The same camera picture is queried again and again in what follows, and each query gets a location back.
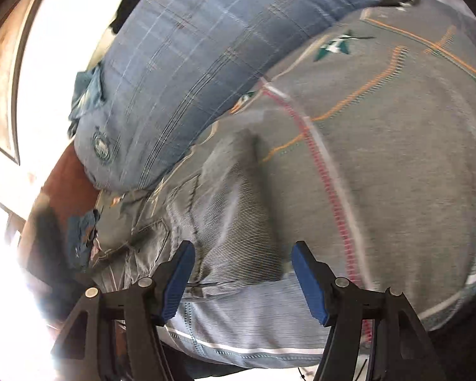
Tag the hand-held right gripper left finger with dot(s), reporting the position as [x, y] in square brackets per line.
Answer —
[177, 280]

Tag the black cloth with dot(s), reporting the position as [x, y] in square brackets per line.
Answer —
[133, 0]

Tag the grey denim pants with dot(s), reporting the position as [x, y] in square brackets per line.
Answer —
[230, 222]

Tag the grey star print bed sheet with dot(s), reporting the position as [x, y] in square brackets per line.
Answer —
[400, 166]

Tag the small blue cloth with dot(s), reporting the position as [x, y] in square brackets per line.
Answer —
[83, 238]

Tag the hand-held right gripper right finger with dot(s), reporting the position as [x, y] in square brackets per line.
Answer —
[311, 285]

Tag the framed wall picture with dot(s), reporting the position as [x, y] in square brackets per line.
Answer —
[0, 83]

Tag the brown headboard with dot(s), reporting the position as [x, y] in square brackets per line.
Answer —
[69, 178]

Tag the light blue denim garment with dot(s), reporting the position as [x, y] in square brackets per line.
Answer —
[88, 95]

